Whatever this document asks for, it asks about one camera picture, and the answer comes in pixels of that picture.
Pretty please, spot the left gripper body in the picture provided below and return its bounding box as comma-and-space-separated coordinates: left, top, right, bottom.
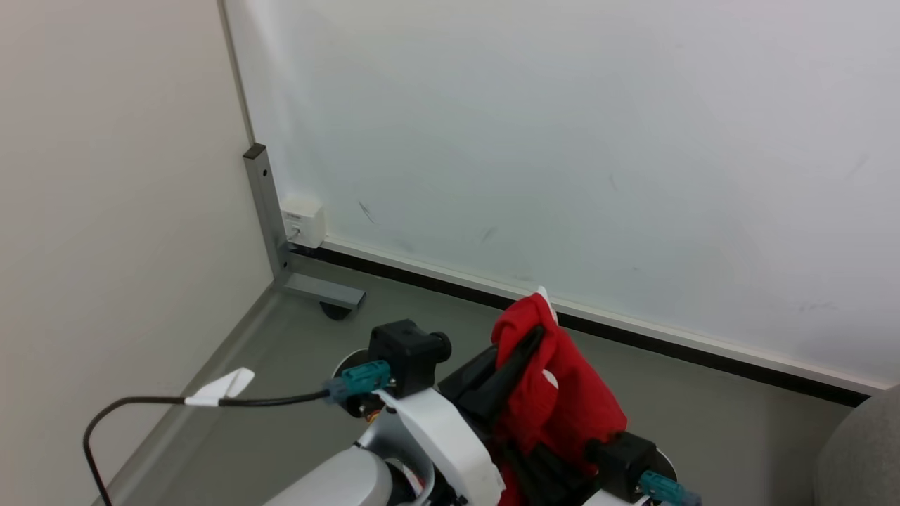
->
378, 344, 507, 506

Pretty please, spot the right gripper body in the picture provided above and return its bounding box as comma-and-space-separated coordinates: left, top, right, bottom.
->
503, 441, 600, 506

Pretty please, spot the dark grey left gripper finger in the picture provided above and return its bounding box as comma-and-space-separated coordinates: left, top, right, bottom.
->
485, 326, 546, 417

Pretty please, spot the red and white garment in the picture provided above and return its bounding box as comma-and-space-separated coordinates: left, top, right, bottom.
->
490, 287, 629, 506

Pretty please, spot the grey metal partition stand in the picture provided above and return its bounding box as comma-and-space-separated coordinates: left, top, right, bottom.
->
243, 143, 366, 312

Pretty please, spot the grey fabric sofa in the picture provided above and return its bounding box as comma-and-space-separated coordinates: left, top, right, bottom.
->
814, 385, 900, 506

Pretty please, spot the teal left cable connector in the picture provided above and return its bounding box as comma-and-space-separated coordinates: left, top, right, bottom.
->
324, 360, 392, 404

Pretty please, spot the teal cable connector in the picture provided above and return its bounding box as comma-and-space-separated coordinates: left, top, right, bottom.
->
324, 360, 392, 404
638, 470, 703, 506

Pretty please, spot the teal right cable connector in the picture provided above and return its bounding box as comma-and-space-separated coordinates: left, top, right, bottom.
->
638, 470, 703, 506

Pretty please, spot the white paper cable tag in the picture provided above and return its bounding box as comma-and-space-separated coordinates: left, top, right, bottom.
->
184, 367, 256, 408

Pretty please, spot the white wall power adapter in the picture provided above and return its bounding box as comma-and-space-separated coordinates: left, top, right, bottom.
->
280, 196, 327, 249

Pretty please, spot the thin black cable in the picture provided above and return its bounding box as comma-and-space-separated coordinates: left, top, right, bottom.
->
82, 391, 331, 506

